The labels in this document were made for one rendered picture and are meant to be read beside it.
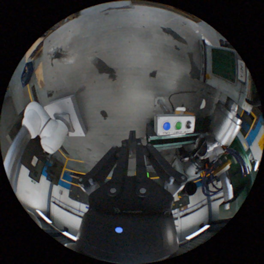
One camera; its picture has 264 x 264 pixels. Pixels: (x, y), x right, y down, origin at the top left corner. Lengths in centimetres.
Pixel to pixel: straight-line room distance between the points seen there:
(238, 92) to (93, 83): 76
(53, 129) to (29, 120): 19
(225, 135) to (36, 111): 109
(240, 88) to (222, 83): 13
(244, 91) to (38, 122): 101
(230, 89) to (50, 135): 98
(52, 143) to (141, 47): 72
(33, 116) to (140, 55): 67
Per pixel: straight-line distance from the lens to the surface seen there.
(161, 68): 52
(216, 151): 74
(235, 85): 50
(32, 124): 57
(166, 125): 30
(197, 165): 83
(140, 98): 53
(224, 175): 74
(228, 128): 56
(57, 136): 59
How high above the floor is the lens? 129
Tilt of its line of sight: 47 degrees down
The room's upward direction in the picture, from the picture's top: 179 degrees clockwise
